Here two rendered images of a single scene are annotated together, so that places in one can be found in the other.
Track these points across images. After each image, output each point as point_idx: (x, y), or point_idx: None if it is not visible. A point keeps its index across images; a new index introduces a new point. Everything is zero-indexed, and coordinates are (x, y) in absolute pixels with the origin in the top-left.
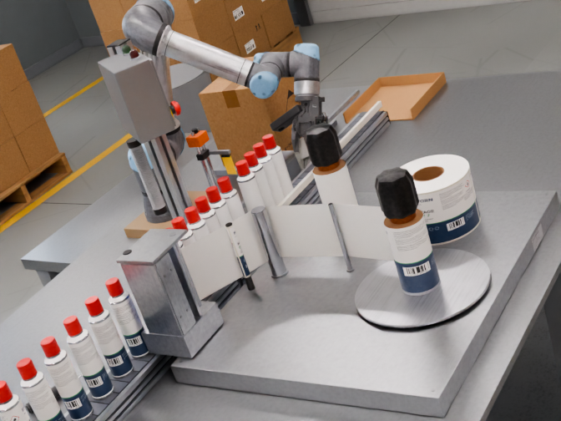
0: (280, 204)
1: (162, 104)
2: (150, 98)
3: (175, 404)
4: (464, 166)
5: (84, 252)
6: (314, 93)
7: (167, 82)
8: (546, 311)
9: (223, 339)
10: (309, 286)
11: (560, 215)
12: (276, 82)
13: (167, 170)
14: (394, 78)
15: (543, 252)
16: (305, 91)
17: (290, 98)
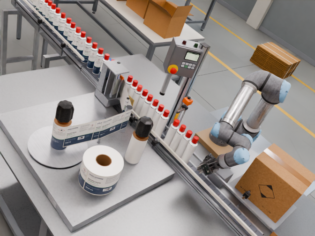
0: (171, 149)
1: (168, 61)
2: (169, 55)
3: (85, 92)
4: (93, 170)
5: (214, 117)
6: (219, 161)
7: (256, 112)
8: None
9: (96, 103)
10: None
11: (63, 227)
12: (215, 134)
13: (178, 93)
14: None
15: (44, 200)
16: (220, 156)
17: (268, 188)
